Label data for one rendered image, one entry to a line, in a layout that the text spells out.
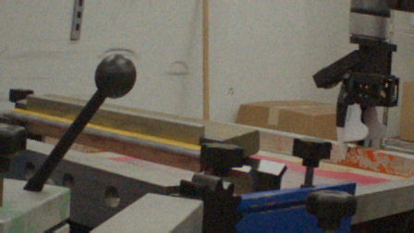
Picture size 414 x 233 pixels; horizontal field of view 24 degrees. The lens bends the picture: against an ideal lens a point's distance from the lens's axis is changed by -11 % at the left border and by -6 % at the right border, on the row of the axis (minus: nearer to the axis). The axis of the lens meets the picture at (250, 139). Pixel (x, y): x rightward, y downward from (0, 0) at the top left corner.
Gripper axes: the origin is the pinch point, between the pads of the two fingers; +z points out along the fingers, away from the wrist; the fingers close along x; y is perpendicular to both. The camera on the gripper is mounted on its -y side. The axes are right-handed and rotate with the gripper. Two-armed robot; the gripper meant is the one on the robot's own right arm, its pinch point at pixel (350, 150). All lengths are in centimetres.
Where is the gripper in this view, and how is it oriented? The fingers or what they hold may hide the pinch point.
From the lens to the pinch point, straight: 181.1
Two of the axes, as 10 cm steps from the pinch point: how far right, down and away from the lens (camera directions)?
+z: -0.9, 9.9, 1.2
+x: 6.1, -0.4, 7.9
